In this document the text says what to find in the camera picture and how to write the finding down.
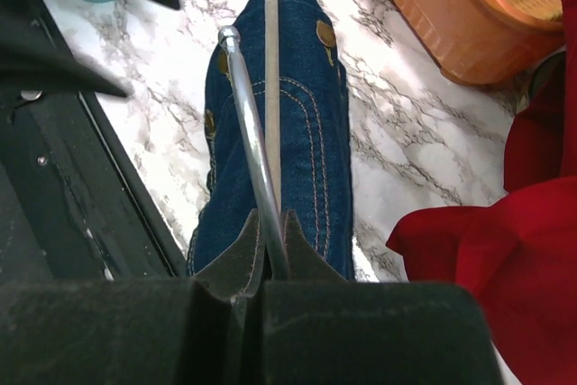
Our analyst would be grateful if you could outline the blue denim skirt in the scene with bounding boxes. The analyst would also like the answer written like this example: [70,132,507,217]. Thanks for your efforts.
[185,0,356,282]

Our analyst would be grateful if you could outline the red skirt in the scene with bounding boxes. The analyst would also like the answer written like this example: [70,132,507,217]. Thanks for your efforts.
[388,0,576,384]

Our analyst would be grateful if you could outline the orange plastic basin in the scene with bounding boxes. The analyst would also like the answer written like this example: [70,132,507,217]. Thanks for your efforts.
[392,0,564,86]

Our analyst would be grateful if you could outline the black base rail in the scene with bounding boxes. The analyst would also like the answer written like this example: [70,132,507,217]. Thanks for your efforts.
[0,0,188,282]

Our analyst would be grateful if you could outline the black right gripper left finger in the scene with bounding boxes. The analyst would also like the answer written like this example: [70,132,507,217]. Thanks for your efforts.
[1,214,263,384]

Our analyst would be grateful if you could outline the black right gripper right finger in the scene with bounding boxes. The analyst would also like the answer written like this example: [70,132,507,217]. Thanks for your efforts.
[261,215,504,384]

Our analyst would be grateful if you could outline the grey hanger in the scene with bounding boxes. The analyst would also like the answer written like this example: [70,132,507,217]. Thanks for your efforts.
[218,0,289,280]

